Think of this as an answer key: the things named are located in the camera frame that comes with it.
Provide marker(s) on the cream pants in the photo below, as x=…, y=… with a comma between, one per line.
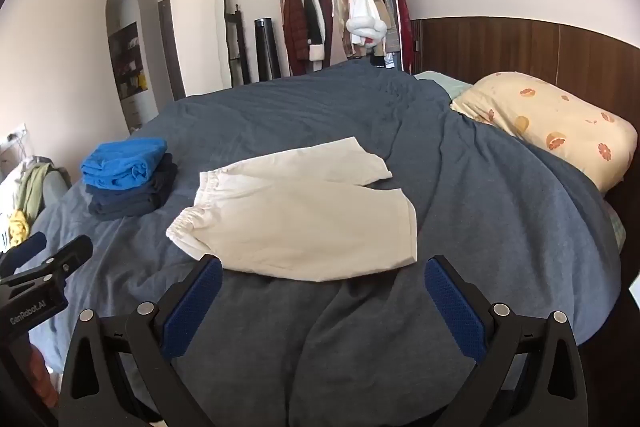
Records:
x=300, y=217

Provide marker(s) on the dark wooden door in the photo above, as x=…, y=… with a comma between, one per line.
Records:
x=172, y=52

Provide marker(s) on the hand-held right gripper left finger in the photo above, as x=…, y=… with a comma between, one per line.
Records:
x=192, y=307

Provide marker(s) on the yellow cloth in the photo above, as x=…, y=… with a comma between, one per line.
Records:
x=19, y=227

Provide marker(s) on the light green bed sheet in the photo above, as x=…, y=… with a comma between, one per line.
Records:
x=442, y=82

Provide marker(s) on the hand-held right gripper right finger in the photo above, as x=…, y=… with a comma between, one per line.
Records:
x=455, y=312

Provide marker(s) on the arched wall shelf niche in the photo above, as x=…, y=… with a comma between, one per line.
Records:
x=127, y=57

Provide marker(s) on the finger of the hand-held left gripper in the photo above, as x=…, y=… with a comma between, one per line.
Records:
x=31, y=244
x=70, y=254

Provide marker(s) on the white wall socket panel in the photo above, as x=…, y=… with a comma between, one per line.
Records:
x=14, y=138

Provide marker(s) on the cream cloth at edge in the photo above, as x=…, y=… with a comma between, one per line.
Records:
x=555, y=117

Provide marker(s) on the dark wooden headboard panel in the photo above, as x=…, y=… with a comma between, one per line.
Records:
x=500, y=47

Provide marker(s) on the row of hanging clothes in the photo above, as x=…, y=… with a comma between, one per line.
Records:
x=310, y=22

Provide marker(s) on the dark navy folded garment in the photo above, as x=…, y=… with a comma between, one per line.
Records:
x=135, y=199

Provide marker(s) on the wavy standing mirror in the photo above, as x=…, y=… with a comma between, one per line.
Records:
x=220, y=27

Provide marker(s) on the person's left hand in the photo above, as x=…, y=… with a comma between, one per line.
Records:
x=42, y=379

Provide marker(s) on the blue-grey duvet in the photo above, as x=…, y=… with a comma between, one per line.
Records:
x=350, y=117

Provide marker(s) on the black tower appliance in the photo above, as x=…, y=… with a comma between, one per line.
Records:
x=266, y=52

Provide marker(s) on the blue folded garment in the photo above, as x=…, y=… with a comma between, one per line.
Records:
x=122, y=162

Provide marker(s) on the black ladder rack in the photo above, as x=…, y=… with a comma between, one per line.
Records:
x=240, y=47

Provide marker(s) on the olive green cloth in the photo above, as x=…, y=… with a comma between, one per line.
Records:
x=34, y=192

